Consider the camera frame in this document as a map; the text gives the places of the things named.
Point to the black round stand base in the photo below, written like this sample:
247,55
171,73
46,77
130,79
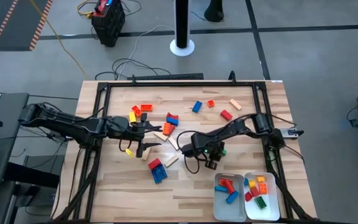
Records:
213,11

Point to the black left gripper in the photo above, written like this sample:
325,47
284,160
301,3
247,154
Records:
126,130

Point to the green small thin block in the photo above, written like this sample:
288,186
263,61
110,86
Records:
224,152

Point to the orange small square brick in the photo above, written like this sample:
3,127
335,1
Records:
210,103

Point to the plain wooden rectangular block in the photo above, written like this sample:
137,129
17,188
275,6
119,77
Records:
171,160
235,104
146,154
173,143
161,136

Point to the black power strip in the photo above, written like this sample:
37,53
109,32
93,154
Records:
166,76

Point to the orange rectangular toy brick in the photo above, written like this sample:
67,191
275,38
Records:
146,107
137,111

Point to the blue rectangular toy brick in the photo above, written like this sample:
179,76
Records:
232,197
197,106

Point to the yellow tape tag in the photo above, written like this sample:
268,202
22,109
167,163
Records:
129,152

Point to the blue large square brick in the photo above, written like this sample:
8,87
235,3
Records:
159,173

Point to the red wedge toy block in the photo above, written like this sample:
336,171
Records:
172,128

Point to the black pole white base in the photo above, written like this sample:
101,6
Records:
182,21

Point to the blue small toy brick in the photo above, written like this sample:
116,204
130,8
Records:
172,121

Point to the red rectangular toy block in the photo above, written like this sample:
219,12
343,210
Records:
226,115
154,163

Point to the orange small toy block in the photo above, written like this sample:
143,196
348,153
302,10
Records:
263,188

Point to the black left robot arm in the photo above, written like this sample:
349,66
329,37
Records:
73,126

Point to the grey arm base box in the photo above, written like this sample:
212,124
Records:
292,133

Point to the orange studded toy brick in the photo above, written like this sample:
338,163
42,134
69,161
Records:
167,128

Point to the yellow small rounded block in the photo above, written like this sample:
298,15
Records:
260,179

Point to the white plastic bin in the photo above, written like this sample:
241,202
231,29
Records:
269,213
228,213

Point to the black mat striped edges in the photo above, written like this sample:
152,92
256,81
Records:
11,18

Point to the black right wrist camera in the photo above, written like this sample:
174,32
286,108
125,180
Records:
212,164

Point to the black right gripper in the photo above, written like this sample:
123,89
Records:
213,149

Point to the green square toy brick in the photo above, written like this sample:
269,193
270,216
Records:
260,202

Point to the black side desk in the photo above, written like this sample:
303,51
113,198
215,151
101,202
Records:
8,140

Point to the black metal table frame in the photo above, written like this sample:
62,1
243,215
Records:
182,84

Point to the yellow small square brick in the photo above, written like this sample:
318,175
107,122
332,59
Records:
252,183

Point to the red arch toy brick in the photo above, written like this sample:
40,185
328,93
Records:
172,115

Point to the blue rounded toy brick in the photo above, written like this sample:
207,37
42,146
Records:
246,182

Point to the black frame clamp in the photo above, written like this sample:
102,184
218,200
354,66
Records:
232,77
133,79

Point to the orange rounded toy brick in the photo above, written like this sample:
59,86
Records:
222,181

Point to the yellow rectangular toy brick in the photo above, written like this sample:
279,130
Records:
132,117

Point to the red cylinder block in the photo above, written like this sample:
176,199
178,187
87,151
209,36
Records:
229,186

